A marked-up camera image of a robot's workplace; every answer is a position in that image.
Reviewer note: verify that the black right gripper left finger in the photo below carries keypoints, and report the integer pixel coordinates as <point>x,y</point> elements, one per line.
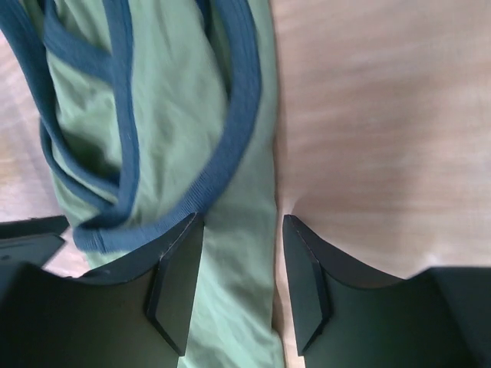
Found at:
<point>132,312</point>

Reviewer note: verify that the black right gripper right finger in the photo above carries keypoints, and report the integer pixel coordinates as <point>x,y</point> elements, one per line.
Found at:
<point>349,314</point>

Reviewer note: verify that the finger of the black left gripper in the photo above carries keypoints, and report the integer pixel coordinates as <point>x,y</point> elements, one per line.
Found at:
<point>34,240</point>

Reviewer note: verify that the green tank top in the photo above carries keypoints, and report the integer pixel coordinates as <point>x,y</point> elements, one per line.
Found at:
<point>152,111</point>

